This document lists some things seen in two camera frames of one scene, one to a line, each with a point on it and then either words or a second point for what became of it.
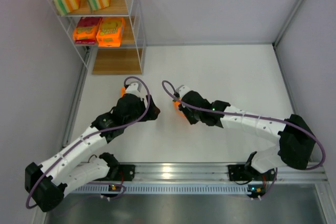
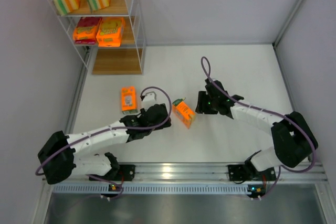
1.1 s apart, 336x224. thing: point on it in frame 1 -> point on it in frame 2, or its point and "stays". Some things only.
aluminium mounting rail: [318, 172] stays
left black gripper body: [149, 109] -> [163, 118]
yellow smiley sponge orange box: [109, 32] stays
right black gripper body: [187, 114] -> [202, 102]
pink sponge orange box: [85, 32] stays
